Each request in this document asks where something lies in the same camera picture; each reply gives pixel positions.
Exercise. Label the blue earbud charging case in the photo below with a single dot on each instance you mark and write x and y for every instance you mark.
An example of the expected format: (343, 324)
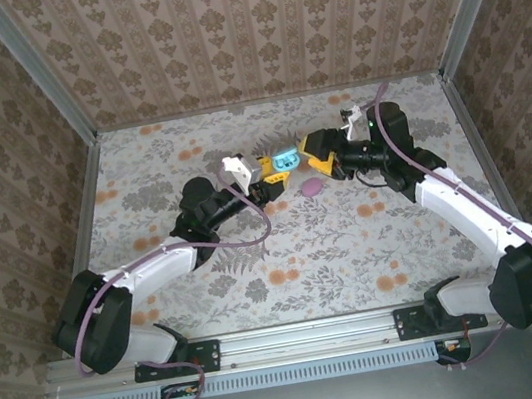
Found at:
(285, 158)

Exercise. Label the pink earbud charging case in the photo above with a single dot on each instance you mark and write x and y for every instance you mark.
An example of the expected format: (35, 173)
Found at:
(313, 187)

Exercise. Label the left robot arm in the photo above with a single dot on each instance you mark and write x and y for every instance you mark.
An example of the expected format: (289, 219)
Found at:
(156, 270)

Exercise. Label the black connector box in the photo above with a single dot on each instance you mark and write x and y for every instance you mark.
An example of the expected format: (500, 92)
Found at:
(180, 392)
(454, 349)

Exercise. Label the aluminium side rail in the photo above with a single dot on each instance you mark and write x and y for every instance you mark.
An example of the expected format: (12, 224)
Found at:
(85, 223)
(487, 159)

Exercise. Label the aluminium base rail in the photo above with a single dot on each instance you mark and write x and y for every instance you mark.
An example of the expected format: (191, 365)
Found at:
(308, 337)

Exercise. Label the aluminium corner post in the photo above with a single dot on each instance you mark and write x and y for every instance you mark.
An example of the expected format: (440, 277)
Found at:
(39, 78)
(467, 0)

